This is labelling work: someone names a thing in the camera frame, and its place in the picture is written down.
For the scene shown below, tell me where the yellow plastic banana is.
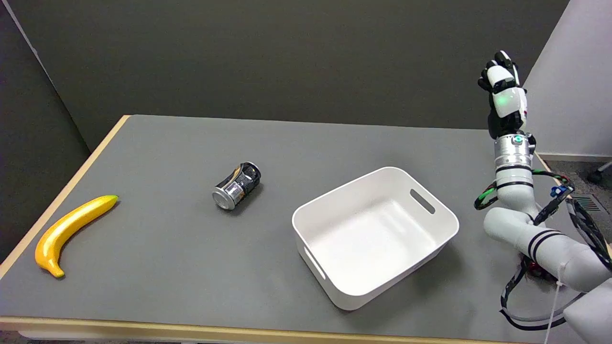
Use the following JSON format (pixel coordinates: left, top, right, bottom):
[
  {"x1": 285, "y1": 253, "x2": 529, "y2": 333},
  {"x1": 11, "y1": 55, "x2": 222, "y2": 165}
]
[{"x1": 35, "y1": 195, "x2": 119, "y2": 279}]

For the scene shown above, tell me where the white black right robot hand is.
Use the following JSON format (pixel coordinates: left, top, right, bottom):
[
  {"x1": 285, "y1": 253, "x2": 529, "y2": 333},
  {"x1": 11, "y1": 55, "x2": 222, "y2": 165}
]
[{"x1": 478, "y1": 50, "x2": 528, "y2": 140}]

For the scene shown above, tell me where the black chair caster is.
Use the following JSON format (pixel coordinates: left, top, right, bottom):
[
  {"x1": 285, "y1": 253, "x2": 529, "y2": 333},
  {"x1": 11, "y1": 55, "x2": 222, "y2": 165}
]
[{"x1": 587, "y1": 161, "x2": 612, "y2": 185}]

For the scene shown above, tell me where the white plastic bin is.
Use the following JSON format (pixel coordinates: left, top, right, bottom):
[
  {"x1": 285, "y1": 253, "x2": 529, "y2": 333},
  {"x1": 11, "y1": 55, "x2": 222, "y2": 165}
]
[{"x1": 292, "y1": 166, "x2": 460, "y2": 312}]

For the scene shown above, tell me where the black soda can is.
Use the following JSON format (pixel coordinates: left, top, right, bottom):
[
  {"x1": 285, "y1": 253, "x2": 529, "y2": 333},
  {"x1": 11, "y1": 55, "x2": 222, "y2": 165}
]
[{"x1": 212, "y1": 162, "x2": 262, "y2": 211}]

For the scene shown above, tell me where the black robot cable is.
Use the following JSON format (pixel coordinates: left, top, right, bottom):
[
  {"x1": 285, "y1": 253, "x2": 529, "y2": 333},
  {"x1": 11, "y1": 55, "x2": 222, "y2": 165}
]
[{"x1": 474, "y1": 169, "x2": 612, "y2": 332}]

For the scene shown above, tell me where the floor vent grille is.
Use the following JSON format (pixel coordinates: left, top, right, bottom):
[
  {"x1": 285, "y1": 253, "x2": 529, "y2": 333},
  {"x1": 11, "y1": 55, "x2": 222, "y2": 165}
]
[{"x1": 572, "y1": 195, "x2": 603, "y2": 212}]

